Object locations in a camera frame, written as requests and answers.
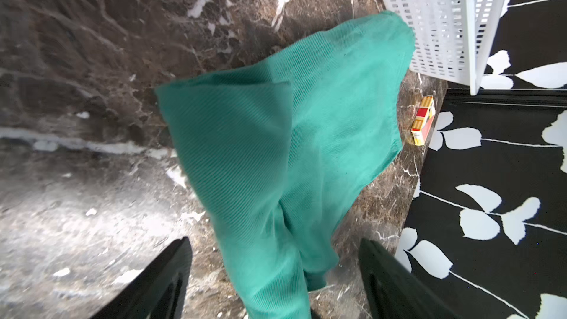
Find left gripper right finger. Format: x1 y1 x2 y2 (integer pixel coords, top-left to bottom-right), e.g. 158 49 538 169
358 239 459 318

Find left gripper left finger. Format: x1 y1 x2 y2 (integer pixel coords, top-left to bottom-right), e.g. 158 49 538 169
93 237 193 318

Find green long pants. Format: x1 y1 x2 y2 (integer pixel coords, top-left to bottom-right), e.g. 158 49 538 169
156 11 415 318

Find small orange card box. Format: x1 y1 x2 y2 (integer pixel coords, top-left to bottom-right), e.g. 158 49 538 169
410 96 436 146

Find white plastic mesh basket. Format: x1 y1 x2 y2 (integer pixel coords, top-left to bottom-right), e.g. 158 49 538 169
383 0 505 95

